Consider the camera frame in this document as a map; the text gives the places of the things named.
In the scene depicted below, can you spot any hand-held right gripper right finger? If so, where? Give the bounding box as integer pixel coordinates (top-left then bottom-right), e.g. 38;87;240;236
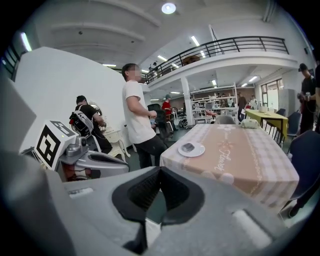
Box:
147;166;290;256

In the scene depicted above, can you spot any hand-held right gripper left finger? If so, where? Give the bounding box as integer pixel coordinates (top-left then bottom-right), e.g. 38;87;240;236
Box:
0;149;163;256

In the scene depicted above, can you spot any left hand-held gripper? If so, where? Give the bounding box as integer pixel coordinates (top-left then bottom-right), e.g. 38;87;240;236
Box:
35;119;131;183

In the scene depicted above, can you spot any white plate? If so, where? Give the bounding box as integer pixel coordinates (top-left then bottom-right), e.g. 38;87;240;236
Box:
177;142;206;158

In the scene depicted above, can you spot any white vanity table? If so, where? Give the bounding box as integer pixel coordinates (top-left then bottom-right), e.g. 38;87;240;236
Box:
103;129;131;161

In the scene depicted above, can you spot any table with pink checkered cloth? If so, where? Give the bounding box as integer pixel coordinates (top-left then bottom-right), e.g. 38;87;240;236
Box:
159;123;300;216

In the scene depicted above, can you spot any white pillar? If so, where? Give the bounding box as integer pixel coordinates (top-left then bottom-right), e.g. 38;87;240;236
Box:
180;76;194;126

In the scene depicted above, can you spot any grey shell chair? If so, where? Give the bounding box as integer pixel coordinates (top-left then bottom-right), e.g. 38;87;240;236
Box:
214;114;237;125

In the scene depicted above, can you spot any pale green tissue pack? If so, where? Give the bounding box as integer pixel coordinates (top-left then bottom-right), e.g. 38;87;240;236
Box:
240;118;261;130

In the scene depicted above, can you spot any dark blue chair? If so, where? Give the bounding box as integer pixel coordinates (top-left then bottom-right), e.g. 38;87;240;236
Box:
279;129;320;218
287;111;303;141

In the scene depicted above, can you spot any yellow table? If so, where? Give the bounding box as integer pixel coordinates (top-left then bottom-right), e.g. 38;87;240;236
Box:
244;108;290;142

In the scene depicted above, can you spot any white shelving rack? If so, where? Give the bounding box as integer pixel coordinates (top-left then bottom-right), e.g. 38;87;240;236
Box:
191;83;238;125

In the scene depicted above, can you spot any round ceiling lamp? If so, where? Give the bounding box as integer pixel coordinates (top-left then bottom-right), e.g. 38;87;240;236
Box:
161;2;177;15

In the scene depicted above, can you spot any black balcony railing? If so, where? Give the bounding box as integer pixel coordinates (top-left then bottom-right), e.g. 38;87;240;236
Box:
144;36;290;85

